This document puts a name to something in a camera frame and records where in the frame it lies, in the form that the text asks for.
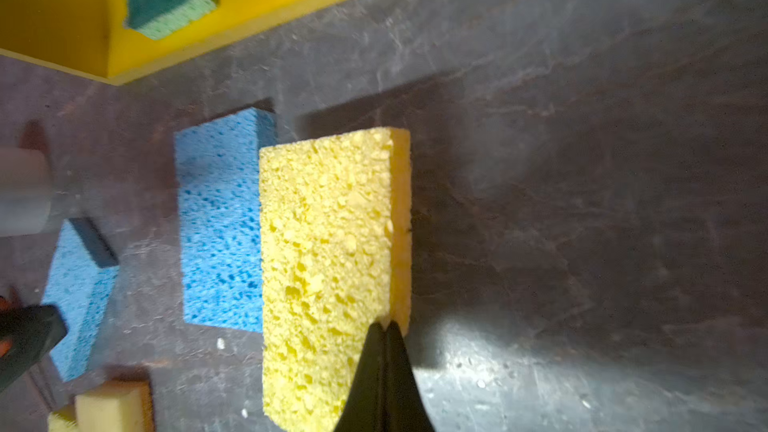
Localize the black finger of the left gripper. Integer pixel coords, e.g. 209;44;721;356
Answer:
1;305;67;391

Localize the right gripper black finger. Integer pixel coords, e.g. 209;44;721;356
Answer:
335;321;434;432

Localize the tan yellow sponge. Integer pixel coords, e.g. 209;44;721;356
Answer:
75;381;155;432

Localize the yellow pink blue shelf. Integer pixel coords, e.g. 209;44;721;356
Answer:
1;0;344;85

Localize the blue sponge far left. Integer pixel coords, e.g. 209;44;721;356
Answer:
42;217;119;382

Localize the blue sponge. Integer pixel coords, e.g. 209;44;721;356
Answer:
42;217;119;382
174;108;277;333

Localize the clear tape roll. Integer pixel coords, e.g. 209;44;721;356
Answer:
1;148;53;237

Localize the blue sponge centre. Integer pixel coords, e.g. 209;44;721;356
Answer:
174;108;277;333

